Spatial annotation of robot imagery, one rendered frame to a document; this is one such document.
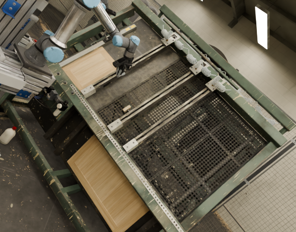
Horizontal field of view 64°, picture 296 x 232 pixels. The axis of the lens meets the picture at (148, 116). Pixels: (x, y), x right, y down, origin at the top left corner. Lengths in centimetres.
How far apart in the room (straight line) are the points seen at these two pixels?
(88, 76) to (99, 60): 22
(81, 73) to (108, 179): 109
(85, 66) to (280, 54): 568
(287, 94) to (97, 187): 553
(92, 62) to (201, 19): 599
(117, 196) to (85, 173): 41
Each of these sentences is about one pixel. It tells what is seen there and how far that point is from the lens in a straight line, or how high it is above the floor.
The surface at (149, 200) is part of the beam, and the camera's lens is 199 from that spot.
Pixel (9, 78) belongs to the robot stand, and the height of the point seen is 93.
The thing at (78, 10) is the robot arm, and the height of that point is 151.
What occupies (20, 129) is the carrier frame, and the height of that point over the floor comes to 15.
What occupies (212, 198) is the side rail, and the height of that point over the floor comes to 119.
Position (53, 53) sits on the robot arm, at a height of 121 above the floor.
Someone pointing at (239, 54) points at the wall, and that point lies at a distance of 735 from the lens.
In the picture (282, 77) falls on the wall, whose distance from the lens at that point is 704.
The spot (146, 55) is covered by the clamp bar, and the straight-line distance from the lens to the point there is 255.
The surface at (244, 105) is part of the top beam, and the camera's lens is 241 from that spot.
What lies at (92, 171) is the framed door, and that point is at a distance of 247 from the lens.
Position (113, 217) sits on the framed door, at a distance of 243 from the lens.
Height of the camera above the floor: 166
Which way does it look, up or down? 11 degrees down
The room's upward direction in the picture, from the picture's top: 46 degrees clockwise
